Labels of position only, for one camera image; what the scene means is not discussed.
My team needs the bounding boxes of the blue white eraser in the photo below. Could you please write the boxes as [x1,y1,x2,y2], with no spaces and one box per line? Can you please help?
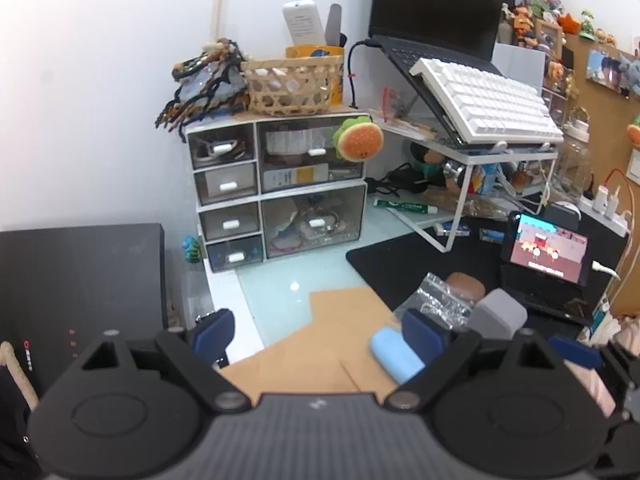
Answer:
[478,229,506,245]
[433,221,471,237]

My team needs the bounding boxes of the small top left drawer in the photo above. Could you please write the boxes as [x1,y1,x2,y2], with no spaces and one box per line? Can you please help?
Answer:
[189,124,255,169]

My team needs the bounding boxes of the grey foam block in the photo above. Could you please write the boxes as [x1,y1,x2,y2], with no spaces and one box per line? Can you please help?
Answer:
[466,288,528,340]

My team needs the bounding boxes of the white drawer organizer cabinet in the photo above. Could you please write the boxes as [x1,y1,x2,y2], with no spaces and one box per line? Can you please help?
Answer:
[186,112,370,273]

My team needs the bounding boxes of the black laptop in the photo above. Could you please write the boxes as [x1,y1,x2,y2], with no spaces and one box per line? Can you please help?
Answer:
[368,0,502,144]

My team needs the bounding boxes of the black mouse mat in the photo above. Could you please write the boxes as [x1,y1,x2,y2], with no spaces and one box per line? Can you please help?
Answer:
[345,213,626,326]

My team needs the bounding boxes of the woven bamboo basket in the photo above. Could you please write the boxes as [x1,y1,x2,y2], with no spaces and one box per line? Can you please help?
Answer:
[241,56,343,117]

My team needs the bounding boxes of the green toothpaste tube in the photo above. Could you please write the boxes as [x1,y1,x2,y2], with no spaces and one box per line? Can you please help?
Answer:
[373,198,438,214]

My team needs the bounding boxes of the small drawer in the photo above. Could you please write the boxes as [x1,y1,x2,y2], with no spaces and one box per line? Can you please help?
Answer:
[207,235,262,272]
[189,124,255,169]
[193,162,258,206]
[200,203,260,242]

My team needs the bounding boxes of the clear large drawer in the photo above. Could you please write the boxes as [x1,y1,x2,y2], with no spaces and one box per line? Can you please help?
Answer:
[255,114,363,193]
[260,181,367,259]

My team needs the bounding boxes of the brown cardboard sheet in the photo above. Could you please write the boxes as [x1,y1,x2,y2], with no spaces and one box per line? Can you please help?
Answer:
[221,287,399,402]

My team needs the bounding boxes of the cork pin board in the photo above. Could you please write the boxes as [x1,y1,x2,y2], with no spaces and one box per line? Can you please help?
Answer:
[566,35,639,316]

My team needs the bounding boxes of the white metal laptop stand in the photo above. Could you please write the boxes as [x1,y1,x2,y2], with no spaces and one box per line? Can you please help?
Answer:
[369,110,559,254]

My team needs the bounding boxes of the light blue foam block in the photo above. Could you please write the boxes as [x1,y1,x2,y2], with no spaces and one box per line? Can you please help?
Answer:
[369,327,425,385]

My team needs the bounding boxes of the black printer box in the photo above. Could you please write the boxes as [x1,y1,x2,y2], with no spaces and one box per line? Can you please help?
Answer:
[0,223,168,396]

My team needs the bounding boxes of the hamburger plush toy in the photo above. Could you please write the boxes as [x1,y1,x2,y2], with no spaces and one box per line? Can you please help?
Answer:
[333,116,384,162]

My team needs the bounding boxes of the clear plastic zip bag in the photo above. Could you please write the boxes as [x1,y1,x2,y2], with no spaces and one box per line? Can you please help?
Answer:
[394,273,474,330]

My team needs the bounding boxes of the clear large bottom drawer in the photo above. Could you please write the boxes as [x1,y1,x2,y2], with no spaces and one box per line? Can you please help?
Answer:
[260,181,367,259]

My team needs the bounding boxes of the tablet showing cartoon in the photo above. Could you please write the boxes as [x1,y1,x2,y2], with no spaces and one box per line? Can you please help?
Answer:
[501,211,592,286]

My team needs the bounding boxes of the white power strip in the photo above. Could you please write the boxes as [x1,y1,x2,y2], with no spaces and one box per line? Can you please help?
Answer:
[578,185,630,237]

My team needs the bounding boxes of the black orange braided cords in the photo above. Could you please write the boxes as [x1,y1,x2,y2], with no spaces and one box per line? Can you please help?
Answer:
[153,37,252,135]

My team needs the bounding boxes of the yellow cartoon cup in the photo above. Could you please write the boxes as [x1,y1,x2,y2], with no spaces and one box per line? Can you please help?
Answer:
[285,44,345,105]

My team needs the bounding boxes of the small bottom left drawer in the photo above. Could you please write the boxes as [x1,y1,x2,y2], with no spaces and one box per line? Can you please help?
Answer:
[207,235,262,272]

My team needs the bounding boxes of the clear large top drawer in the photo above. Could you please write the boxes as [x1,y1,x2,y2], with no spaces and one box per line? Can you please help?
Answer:
[255,114,363,193]

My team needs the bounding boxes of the brown round case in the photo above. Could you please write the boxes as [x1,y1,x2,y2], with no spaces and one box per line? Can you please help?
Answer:
[446,272,486,304]

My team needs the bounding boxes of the white mechanical keyboard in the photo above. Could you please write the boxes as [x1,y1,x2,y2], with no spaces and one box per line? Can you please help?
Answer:
[409,58,563,144]

